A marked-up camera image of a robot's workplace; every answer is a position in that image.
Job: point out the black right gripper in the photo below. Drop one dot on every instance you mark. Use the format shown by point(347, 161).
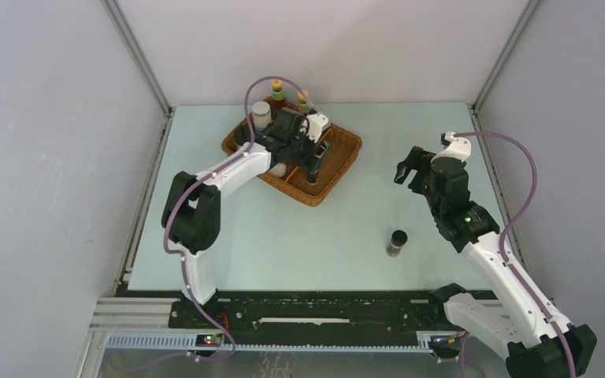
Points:
point(416, 160)

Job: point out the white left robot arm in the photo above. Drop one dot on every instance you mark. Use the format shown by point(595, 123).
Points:
point(192, 215)

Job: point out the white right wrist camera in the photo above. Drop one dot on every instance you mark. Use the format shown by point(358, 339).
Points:
point(455, 146)

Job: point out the brown wicker divided tray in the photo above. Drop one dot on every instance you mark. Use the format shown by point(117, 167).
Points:
point(343, 151)

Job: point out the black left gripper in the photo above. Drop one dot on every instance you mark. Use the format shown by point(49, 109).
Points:
point(304, 161)

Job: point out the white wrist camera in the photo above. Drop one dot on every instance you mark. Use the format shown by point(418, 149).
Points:
point(316, 124)
point(455, 146)

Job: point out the red sauce bottle yellow cap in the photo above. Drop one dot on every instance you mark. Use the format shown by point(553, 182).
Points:
point(278, 95)

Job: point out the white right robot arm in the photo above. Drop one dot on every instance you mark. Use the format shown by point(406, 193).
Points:
point(535, 339)

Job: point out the black-cap spice bottle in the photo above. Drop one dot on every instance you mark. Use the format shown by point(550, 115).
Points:
point(242, 137)
point(279, 170)

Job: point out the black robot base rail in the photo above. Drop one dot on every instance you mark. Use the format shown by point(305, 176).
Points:
point(318, 318)

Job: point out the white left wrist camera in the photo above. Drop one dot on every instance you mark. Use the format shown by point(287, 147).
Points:
point(316, 124)

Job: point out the clear-lid white spice jar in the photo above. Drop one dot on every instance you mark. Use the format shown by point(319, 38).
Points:
point(261, 116)

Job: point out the small black-cap bottle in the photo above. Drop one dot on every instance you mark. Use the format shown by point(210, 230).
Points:
point(396, 242)
point(312, 177)

